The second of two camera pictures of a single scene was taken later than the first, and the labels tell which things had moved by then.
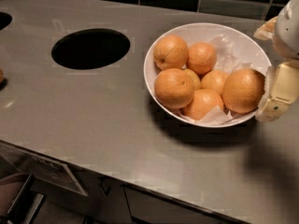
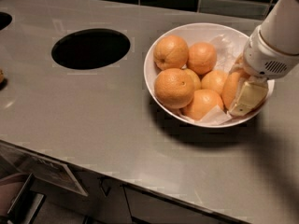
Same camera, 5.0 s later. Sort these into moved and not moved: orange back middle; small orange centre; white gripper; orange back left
Moved: white gripper
Not moved: orange back middle; small orange centre; orange back left
